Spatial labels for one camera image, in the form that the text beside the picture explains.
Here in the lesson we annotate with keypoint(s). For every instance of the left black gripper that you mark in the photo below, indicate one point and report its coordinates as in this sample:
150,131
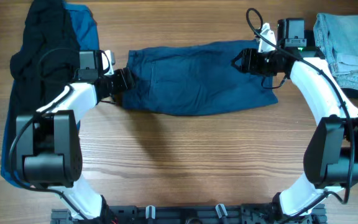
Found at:
119,81

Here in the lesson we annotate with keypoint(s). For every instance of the black garment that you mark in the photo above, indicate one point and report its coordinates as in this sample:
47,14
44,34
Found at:
45,63

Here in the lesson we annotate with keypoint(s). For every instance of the teal blue garment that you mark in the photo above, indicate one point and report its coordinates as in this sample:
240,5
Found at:
87,36

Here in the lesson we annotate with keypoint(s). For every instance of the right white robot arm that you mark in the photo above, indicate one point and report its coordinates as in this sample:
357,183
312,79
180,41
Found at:
330,162

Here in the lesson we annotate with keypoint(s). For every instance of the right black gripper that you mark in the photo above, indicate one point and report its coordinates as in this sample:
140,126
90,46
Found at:
250,62

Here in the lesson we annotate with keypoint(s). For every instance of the dark blue denim shorts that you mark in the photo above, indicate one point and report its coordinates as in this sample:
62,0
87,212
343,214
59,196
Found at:
194,81

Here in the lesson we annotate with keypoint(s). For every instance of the light blue folded jeans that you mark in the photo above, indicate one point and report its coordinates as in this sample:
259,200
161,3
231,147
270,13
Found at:
337,38

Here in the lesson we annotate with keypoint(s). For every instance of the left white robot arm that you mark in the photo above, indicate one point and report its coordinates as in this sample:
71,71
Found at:
45,155

